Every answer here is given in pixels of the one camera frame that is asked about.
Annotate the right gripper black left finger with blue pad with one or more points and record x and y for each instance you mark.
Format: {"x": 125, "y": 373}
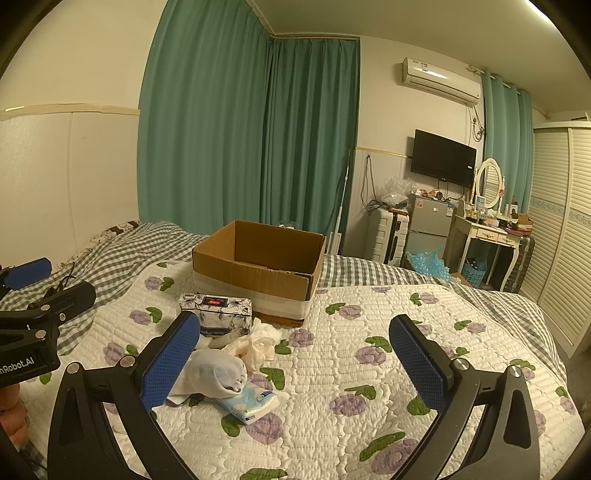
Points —
{"x": 82, "y": 444}

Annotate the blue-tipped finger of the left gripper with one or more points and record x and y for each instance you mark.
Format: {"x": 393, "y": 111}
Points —
{"x": 17, "y": 277}

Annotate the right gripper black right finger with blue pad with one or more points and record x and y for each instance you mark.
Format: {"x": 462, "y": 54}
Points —
{"x": 506, "y": 442}

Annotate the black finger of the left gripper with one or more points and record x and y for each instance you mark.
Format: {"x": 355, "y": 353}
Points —
{"x": 68, "y": 303}

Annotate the blue floral tissue pack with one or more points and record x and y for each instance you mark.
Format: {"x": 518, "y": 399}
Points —
{"x": 251, "y": 404}

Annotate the person's hand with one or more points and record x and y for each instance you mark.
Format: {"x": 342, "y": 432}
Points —
{"x": 13, "y": 415}

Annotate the grey checked bed sheet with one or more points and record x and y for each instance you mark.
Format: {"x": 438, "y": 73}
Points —
{"x": 112, "y": 260}

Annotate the black white floral tissue box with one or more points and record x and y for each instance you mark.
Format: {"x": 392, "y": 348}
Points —
{"x": 219, "y": 315}

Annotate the checked stool beside table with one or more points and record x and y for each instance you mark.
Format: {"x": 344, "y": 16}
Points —
{"x": 520, "y": 269}

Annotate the white louvred wardrobe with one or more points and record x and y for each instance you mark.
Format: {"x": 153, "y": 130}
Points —
{"x": 558, "y": 277}

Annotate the blue basket under table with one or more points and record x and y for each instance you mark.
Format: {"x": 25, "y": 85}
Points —
{"x": 474, "y": 270}

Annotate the cream crumpled cloth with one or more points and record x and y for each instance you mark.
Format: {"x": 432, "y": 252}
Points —
{"x": 254, "y": 348}

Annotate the brown cardboard box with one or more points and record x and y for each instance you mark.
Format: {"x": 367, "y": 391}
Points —
{"x": 277, "y": 268}

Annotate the white dressing table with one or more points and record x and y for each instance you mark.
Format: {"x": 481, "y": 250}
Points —
{"x": 465, "y": 236}

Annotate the small grey refrigerator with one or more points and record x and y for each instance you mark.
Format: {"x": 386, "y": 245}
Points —
{"x": 429, "y": 227}

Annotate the white suitcase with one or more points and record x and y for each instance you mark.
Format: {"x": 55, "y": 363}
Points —
{"x": 386, "y": 236}

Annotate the large green curtain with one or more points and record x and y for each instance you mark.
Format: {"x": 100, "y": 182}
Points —
{"x": 236, "y": 124}

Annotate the white mop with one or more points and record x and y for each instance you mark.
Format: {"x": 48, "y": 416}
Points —
{"x": 336, "y": 239}

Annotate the white oval vanity mirror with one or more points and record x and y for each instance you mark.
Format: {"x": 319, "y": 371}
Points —
{"x": 489, "y": 185}

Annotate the clear plastic bag on suitcase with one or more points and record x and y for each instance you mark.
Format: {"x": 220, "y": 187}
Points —
{"x": 396, "y": 192}

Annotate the green curtain by wardrobe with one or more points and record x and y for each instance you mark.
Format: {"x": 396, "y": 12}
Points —
{"x": 509, "y": 136}

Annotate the white air conditioner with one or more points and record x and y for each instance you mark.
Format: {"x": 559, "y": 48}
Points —
{"x": 437, "y": 80}

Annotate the black wall television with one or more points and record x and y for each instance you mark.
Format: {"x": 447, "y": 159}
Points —
{"x": 444, "y": 159}

